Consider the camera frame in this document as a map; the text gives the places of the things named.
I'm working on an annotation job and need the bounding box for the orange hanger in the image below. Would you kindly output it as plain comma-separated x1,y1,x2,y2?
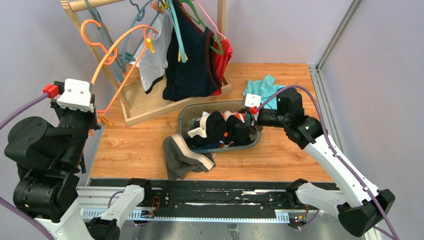
80,19,160,128

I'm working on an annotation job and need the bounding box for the dark grey cream-band underwear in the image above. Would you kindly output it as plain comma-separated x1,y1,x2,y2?
162,134,216,181

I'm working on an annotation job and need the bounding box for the grey-blue clip hanger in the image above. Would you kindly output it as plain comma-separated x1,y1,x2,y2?
85,0,124,82

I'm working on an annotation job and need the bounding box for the white grey underwear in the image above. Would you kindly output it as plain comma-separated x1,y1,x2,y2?
136,13,173,94

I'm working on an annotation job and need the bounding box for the teal clip hanger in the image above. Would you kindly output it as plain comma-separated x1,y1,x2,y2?
163,0,188,63

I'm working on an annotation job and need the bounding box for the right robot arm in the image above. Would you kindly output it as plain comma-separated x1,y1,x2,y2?
240,85,398,240

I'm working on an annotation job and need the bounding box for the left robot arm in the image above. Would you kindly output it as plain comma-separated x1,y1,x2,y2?
4,100,152,240

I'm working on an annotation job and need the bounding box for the black underwear in basket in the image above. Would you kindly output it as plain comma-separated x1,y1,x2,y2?
225,115,254,147

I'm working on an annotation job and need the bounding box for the orange white underwear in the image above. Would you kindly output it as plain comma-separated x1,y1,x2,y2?
221,110,246,123

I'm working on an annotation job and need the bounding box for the green hanger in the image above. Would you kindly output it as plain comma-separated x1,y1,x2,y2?
178,0,224,56

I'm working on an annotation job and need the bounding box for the pink thin hanger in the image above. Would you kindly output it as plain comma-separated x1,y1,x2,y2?
195,0,229,42

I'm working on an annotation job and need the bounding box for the teal cloth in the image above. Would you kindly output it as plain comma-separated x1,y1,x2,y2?
242,75,285,107

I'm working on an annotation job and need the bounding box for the wooden clothes rack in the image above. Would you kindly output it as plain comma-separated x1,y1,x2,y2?
60,0,233,126

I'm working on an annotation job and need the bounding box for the red garment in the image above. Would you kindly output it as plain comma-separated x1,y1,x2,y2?
210,38,233,96

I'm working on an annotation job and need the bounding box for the dark navy tank top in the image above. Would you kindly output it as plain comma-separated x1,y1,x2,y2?
162,0,222,102

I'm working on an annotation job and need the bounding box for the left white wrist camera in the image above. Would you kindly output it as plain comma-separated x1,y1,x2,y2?
56,78,95,113

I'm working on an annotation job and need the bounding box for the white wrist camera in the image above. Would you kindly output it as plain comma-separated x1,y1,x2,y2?
56,78,95,113
243,93,262,108

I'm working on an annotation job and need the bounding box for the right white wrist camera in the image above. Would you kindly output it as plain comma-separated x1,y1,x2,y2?
243,93,262,108

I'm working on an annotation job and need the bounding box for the aluminium frame rail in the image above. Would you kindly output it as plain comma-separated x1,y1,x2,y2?
308,0,374,240

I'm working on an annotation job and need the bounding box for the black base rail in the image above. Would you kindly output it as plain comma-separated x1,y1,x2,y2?
87,178,355,229

